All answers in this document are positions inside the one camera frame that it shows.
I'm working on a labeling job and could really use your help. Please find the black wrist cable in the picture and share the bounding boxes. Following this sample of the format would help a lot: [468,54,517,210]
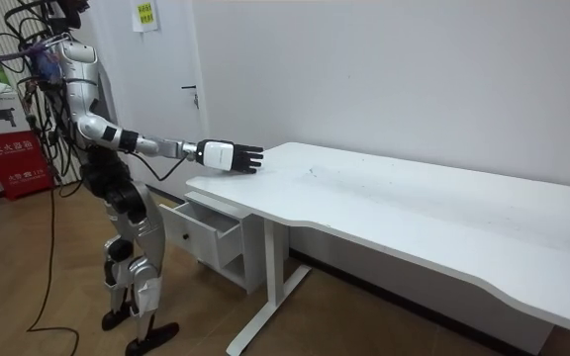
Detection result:
[127,149,190,183]

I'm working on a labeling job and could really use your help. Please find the white desk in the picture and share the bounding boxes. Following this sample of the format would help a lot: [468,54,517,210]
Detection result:
[185,141,570,356]

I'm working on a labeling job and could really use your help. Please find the robot legs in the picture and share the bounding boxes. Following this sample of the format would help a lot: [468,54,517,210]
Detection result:
[80,147,181,356]

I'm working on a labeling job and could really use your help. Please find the paper notice with yellow label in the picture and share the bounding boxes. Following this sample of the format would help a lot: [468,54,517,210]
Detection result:
[130,0,160,34]

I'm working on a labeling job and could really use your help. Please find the open white drawer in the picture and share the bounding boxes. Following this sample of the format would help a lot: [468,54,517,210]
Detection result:
[158,200,244,271]

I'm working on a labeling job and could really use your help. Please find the red fire extinguisher box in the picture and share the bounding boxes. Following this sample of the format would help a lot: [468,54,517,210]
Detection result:
[0,130,55,202]

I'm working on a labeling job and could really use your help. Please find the black door handle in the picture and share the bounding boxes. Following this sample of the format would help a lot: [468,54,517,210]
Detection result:
[180,84,201,111]

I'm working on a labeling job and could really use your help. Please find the white drawer cabinet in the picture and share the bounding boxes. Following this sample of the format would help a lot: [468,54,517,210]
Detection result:
[158,190,291,296]

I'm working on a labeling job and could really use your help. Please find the robot body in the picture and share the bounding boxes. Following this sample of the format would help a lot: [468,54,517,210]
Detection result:
[17,0,134,199]

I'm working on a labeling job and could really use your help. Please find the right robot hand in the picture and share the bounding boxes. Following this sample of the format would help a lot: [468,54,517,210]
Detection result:
[195,138,265,175]

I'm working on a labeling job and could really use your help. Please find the black floor cable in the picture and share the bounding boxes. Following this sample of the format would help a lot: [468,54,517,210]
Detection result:
[26,181,81,356]

